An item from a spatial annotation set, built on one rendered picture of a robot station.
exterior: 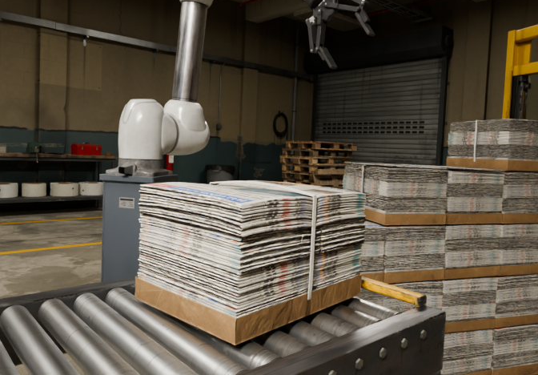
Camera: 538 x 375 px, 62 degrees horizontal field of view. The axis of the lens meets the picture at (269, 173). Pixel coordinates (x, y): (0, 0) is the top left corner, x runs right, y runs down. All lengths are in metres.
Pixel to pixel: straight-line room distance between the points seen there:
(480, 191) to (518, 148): 0.27
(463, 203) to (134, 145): 1.33
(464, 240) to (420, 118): 7.34
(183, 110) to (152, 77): 7.01
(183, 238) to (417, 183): 1.24
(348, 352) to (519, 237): 1.60
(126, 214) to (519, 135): 1.66
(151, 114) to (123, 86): 6.86
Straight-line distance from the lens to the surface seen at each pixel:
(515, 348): 2.42
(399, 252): 1.87
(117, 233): 1.66
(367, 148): 9.97
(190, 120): 1.74
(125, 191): 1.62
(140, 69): 8.65
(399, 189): 1.82
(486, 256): 2.15
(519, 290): 2.32
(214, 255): 0.74
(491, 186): 2.12
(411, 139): 9.38
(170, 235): 0.83
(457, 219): 2.01
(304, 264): 0.84
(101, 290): 1.03
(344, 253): 0.94
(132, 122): 1.62
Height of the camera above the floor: 1.11
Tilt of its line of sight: 3 degrees down
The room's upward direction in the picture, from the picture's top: 2 degrees clockwise
